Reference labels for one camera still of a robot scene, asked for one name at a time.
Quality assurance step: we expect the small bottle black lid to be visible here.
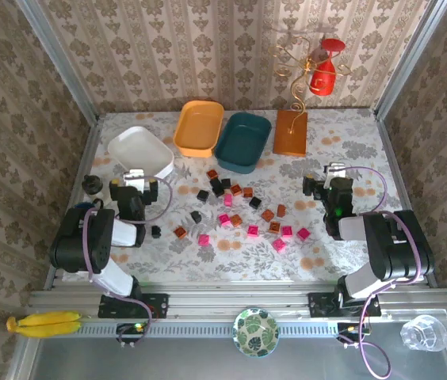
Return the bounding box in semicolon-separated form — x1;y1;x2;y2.
82;174;109;207

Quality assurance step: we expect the white plastic container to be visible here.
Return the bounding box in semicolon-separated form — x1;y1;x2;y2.
107;125;176;180

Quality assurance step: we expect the teal plastic container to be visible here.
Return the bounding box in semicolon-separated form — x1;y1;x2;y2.
213;112;273;175

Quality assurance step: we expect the orange plastic container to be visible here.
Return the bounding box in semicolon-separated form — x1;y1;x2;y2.
172;100;225;159

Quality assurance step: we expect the floral tablecloth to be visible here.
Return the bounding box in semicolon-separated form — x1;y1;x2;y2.
63;110;426;283

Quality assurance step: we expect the red plastic wine glass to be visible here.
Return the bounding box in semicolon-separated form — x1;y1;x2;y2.
308;37;346;98

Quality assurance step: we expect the small controller board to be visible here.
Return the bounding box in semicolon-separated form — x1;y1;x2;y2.
115;322;149;349
336;322;371;349

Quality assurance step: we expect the yellow banana bunch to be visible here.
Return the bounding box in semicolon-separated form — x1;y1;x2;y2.
6;310;83;339

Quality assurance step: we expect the leaf pattern bowl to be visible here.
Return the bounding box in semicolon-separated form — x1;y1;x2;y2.
232;307;280;359

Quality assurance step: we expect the clear plastic cup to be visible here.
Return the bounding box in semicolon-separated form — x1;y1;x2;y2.
399;314;447;353

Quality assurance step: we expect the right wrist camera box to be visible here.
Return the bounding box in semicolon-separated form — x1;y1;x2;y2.
323;161;347;180

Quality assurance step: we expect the aluminium table side rail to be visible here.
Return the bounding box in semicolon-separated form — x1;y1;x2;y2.
376;112;441;290
44;118;102;292

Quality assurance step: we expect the gold wire rack wooden base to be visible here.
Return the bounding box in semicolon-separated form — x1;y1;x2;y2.
266;35;354;158

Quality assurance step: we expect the aluminium mounting rail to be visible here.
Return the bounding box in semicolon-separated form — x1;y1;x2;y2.
28;281;447;320

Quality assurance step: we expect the grey slotted cable duct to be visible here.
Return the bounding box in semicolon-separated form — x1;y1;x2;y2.
76;319;343;338

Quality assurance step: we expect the aluminium frame post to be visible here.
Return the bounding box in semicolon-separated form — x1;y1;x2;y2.
13;0;101;124
372;0;447;120

